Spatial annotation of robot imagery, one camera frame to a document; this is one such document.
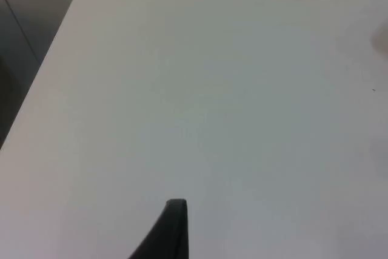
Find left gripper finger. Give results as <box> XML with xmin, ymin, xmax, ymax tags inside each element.
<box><xmin>127</xmin><ymin>198</ymin><xmax>190</xmax><ymax>259</ymax></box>

